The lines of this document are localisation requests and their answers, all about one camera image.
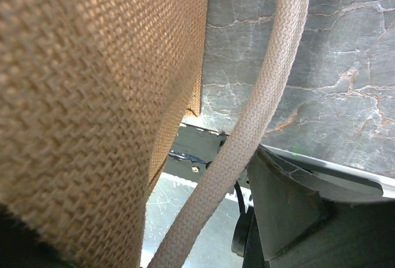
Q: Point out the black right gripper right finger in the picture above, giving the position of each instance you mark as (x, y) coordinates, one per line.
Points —
(311, 216)

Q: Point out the tan canvas tote bag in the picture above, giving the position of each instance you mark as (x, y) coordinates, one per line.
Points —
(92, 95)

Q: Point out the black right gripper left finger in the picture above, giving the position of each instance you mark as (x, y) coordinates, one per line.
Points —
(22, 246)

